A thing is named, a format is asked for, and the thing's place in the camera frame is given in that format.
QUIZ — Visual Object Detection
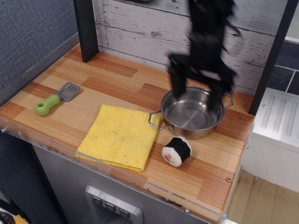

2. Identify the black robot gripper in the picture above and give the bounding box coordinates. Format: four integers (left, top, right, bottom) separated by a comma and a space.
168, 31, 236, 110

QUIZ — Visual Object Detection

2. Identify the stainless steel pot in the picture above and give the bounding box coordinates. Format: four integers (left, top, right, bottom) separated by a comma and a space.
148, 86, 233, 139

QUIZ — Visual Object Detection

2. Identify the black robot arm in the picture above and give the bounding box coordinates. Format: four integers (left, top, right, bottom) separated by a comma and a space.
168, 0, 236, 110

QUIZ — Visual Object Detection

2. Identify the plush sushi roll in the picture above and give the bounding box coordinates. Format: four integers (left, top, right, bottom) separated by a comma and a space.
162, 136, 192, 167

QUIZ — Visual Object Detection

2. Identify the yellow folded cloth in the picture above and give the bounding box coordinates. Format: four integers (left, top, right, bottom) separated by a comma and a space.
76, 104, 160, 172

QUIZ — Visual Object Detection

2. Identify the white ridged cabinet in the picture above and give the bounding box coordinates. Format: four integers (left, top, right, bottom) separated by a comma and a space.
242, 88, 299, 192

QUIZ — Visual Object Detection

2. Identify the silver dispenser button panel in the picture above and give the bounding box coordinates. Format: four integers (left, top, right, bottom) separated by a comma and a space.
85, 185, 143, 224

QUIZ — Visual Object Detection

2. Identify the yellow object at corner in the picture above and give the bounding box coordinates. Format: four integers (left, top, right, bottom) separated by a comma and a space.
0, 211, 30, 224

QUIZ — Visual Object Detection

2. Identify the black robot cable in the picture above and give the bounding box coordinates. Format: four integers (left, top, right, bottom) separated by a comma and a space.
130, 0, 243, 53

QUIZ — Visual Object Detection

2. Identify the black right frame post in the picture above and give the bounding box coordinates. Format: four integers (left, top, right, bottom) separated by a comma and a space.
249, 0, 298, 116

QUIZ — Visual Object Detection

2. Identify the black frame post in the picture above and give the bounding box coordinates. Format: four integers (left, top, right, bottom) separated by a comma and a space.
249, 0, 298, 116
73, 0, 99, 63

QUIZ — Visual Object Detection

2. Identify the green handled grey spatula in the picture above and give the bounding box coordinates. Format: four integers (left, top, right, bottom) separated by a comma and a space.
35, 82, 80, 116

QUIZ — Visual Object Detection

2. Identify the black left frame post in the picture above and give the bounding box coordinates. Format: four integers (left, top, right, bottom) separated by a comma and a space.
73, 0, 99, 63

